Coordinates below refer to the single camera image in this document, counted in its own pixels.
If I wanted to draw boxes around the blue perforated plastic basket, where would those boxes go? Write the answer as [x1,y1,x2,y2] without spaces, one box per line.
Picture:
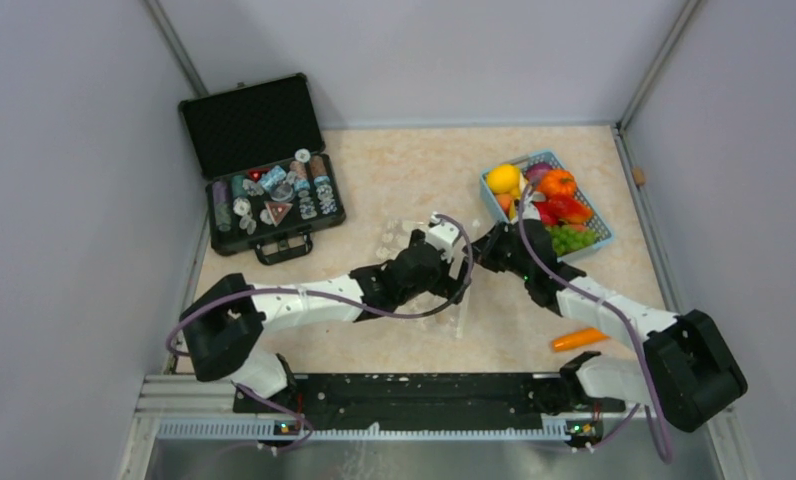
[480,150,614,260]

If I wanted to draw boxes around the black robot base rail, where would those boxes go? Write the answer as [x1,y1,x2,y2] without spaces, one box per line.
[272,373,626,432]

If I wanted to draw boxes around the orange toy pumpkin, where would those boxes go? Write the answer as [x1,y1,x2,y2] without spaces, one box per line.
[537,169,578,198]

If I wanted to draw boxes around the yellow toy lemon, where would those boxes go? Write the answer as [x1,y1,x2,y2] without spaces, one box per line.
[485,164,522,195]

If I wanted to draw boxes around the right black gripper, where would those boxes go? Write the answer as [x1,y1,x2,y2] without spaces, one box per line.
[463,221,533,282]

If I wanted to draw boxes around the purple toy onion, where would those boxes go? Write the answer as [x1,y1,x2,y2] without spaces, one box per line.
[524,162,554,185]

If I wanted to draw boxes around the red toy pepper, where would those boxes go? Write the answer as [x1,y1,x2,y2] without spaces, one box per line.
[547,196,594,224]

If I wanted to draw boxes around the orange toy carrot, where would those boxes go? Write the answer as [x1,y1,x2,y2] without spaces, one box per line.
[550,328,609,352]

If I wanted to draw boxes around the toy peach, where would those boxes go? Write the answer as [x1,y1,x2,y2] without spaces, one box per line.
[495,193,514,215]

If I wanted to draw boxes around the red toy apple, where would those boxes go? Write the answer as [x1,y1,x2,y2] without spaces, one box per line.
[533,202,560,227]

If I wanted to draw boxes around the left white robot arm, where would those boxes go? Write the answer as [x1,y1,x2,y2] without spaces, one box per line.
[167,214,474,414]

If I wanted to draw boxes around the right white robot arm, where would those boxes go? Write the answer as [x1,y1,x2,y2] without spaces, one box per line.
[472,215,749,433]

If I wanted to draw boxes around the green toy grapes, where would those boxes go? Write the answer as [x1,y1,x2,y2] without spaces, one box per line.
[546,224,598,257]

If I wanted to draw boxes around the clear dotted zip bag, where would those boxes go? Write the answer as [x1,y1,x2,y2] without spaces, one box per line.
[375,217,479,339]

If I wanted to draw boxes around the black poker chip case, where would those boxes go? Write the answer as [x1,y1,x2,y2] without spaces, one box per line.
[177,73,346,265]

